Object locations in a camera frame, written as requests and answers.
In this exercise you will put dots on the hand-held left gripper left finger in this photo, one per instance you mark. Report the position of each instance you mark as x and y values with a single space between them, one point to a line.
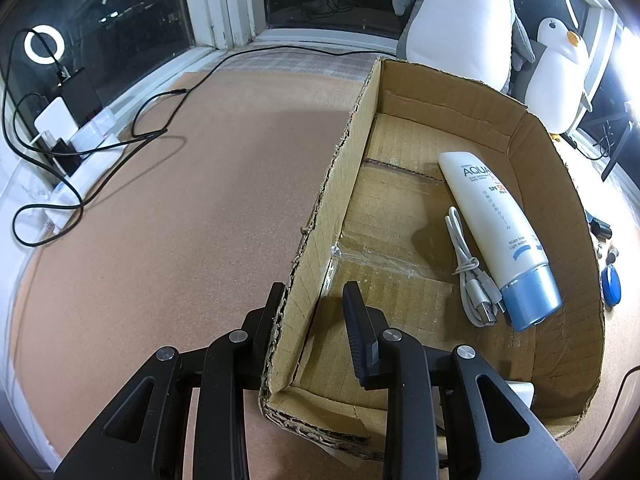
260 330

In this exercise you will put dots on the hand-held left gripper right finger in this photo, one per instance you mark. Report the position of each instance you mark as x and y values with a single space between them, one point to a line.
356 330

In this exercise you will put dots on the cardboard box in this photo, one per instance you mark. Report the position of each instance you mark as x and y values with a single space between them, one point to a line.
400 260

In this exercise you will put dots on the white sunscreen tube blue cap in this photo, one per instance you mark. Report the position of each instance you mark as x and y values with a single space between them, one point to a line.
492 220

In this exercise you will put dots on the white charger plug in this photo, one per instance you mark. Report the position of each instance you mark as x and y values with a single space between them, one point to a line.
522 391

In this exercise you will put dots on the blue round tin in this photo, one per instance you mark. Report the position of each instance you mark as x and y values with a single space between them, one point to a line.
612 285

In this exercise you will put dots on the small pink bottle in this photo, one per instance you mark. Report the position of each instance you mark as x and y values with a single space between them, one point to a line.
611 256

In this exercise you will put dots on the beige mat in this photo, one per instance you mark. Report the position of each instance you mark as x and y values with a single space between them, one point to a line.
175 260

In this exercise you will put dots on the white power strip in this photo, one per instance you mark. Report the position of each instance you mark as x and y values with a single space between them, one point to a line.
95 160

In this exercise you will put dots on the black power plug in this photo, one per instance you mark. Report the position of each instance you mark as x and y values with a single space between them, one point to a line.
62 155

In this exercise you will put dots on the small black box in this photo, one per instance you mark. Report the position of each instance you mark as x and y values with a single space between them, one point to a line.
602 231

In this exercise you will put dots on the checkered cloth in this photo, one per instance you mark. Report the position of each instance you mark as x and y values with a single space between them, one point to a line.
310 62

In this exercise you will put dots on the white power adapter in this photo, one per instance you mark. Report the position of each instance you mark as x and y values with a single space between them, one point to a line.
55 120

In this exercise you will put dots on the black power adapter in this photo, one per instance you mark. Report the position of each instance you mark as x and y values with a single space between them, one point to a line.
80 95

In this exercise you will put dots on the small penguin plush toy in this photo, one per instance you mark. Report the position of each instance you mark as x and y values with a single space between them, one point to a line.
555 85

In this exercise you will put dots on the black tripod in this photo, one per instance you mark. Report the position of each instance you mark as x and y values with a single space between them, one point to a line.
617 152

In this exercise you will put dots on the large penguin plush toy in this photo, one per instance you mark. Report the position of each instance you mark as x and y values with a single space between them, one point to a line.
465 20

